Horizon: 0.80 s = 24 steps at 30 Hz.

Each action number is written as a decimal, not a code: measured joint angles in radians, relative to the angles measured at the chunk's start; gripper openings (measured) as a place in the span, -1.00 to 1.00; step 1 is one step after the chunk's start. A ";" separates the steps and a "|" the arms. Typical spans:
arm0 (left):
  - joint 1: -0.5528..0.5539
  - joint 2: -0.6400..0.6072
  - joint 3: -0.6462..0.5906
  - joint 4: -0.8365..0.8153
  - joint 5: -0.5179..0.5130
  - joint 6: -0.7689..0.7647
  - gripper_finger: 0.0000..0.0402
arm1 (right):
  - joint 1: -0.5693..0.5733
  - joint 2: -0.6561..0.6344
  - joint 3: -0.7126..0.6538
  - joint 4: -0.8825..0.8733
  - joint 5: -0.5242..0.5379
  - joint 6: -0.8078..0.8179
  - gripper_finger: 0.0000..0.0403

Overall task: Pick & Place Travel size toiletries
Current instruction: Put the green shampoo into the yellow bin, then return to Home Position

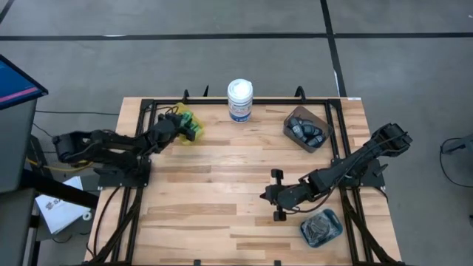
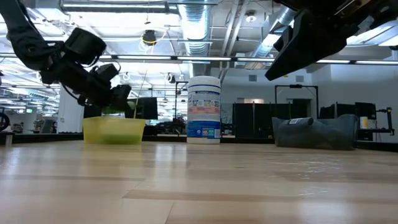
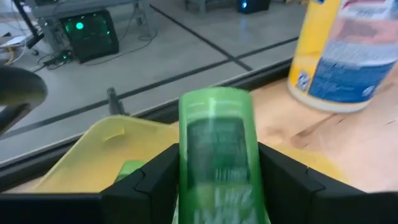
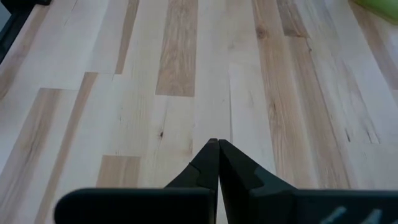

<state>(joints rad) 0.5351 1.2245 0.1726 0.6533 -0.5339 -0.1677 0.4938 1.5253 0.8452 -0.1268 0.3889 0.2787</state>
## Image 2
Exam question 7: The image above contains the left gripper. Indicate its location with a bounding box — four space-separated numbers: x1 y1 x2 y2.
40 60 132 113

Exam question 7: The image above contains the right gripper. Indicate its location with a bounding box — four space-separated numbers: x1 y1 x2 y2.
264 0 387 82

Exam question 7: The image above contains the dark grey deodorant stick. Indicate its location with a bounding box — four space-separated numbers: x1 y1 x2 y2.
280 116 315 127

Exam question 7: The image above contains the black monitor on arm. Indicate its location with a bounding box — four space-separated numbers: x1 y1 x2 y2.
354 101 377 121

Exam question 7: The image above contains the black monitor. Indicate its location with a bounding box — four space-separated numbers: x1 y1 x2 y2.
124 96 159 120
335 102 356 119
318 104 337 120
83 105 102 119

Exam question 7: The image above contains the yellow translucent plastic bin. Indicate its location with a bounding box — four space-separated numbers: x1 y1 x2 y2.
82 116 147 146

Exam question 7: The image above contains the white pillar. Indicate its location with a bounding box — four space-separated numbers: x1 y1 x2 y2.
57 86 85 134

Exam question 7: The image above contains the Lysol wipes canister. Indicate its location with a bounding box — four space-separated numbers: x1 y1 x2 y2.
186 75 222 145

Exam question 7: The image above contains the black cabinet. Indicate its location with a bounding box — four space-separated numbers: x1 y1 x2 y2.
233 102 318 139

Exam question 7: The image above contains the black shelf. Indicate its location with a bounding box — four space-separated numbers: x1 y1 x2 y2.
356 128 396 141

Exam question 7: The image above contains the silver slanted ceiling duct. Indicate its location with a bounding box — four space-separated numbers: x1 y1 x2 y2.
248 6 299 60

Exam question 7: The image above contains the black rectangular frame stand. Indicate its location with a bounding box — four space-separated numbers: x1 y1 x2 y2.
274 83 320 119

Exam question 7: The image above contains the black stand post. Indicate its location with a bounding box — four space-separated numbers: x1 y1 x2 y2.
174 80 189 119

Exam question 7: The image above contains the black ceiling cable reel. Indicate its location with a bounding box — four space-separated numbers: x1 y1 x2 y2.
142 29 158 45

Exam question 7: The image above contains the black table frame rail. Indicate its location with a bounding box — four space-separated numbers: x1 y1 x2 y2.
0 133 398 152

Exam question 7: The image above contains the silver spiral ceiling duct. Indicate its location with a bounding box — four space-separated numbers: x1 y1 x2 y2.
177 0 213 57

